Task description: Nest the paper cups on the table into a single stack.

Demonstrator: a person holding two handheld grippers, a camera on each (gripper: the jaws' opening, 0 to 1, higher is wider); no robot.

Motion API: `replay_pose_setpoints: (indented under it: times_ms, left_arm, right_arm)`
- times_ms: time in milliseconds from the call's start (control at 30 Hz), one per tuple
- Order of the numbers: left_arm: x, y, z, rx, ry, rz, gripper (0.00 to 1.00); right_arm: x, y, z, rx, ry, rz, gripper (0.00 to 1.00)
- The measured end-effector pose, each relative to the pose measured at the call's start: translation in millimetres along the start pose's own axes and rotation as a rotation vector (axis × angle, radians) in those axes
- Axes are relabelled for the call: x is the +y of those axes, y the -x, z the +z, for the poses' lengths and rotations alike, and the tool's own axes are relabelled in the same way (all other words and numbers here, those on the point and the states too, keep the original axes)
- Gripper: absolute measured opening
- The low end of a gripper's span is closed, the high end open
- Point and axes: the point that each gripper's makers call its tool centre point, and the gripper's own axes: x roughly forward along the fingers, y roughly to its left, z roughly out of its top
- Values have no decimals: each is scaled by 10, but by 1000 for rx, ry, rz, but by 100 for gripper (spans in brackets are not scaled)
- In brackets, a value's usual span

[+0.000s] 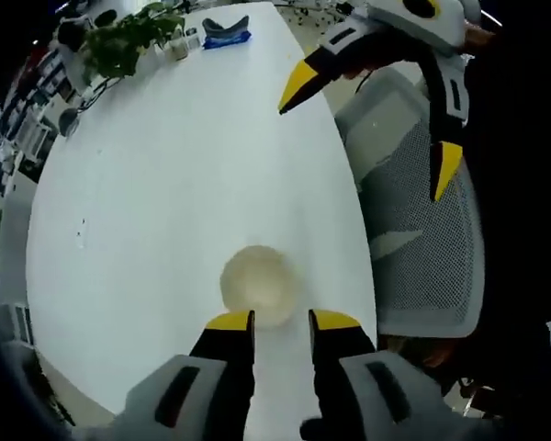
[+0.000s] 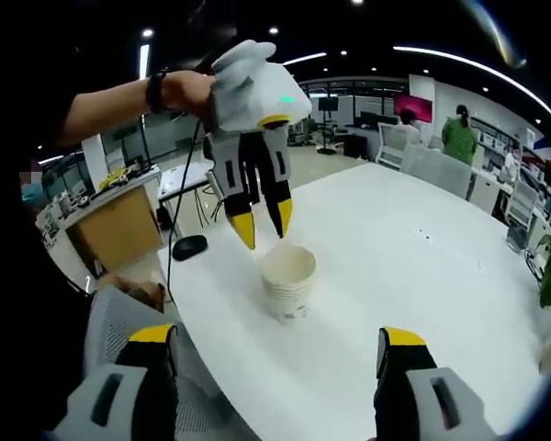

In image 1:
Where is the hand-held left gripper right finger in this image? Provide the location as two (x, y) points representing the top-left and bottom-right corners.
(308, 309), (451, 441)

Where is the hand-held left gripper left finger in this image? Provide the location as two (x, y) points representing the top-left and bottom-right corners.
(118, 310), (257, 441)

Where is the group of white paper cups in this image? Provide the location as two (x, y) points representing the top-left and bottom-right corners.
(219, 244), (300, 329)

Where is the person's left hand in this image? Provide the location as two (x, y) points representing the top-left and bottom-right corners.
(299, 415), (350, 441)

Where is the person's right hand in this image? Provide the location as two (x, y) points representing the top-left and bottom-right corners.
(458, 20), (504, 59)

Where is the person's black clothing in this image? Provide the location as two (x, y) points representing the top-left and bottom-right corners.
(463, 27), (551, 414)

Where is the blue and grey packet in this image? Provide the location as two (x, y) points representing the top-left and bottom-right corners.
(201, 15), (253, 50)

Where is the grey mesh office chair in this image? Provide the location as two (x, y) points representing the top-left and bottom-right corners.
(333, 63), (486, 339)

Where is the small glass jar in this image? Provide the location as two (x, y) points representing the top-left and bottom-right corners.
(164, 36), (190, 62)

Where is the green potted plant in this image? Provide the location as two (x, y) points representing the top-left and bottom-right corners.
(80, 2), (186, 82)

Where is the grey rounded object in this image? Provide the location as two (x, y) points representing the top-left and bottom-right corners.
(58, 107), (80, 138)

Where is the white storage shelving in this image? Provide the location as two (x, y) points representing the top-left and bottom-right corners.
(0, 45), (74, 194)

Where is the power strip with black cable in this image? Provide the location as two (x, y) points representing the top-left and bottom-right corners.
(75, 75), (120, 114)

